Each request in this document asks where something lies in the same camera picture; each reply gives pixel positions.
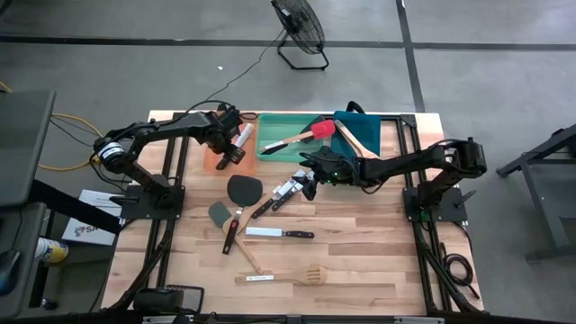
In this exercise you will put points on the black metal table frame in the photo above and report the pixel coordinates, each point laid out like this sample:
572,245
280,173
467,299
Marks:
407,119

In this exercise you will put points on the teal green plastic bin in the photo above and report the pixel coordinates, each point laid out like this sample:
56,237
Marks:
274,128

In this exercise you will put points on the grey side desk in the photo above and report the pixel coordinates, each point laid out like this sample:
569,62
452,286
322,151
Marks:
27,220

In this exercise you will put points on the black round-head spatula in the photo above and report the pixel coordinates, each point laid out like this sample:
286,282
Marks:
245,190

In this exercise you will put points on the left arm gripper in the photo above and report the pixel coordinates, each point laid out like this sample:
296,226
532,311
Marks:
220,130

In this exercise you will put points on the white yellow wipes canister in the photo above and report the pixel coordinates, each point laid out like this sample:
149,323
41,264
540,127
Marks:
51,250

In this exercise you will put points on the black metal stand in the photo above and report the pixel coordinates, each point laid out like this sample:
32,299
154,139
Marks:
543,202

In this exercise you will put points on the orange plastic bin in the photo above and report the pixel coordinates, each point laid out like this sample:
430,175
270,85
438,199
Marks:
249,164

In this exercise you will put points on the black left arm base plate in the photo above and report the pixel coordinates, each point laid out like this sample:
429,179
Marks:
135,209

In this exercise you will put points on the dark grey side cart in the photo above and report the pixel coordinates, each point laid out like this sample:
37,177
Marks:
22,144

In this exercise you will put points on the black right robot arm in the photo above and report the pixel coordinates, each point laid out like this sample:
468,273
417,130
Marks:
405,164

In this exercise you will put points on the forked wooden spoon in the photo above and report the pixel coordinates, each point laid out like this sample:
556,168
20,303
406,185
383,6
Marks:
366,152

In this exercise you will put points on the black box device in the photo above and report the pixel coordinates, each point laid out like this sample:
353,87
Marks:
157,300

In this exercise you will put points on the black support beam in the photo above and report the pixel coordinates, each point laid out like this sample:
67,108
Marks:
67,204

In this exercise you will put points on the dark blue plastic bin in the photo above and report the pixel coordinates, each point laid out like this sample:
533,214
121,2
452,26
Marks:
366,130

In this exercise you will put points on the white printed cardboard box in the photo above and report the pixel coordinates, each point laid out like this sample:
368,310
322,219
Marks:
90,234

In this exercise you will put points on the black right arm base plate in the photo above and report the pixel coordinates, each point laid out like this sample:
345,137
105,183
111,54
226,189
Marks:
452,213

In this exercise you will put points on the black floor fan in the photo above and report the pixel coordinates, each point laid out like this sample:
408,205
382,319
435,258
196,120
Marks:
299,22

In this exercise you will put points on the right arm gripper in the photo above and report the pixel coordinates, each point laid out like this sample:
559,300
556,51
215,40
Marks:
337,168

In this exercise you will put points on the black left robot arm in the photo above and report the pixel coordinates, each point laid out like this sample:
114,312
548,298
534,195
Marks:
171,128

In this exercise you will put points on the slotted wooden spoon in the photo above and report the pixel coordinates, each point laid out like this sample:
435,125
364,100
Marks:
312,274

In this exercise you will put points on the small black floor object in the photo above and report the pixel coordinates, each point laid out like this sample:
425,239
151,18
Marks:
48,304

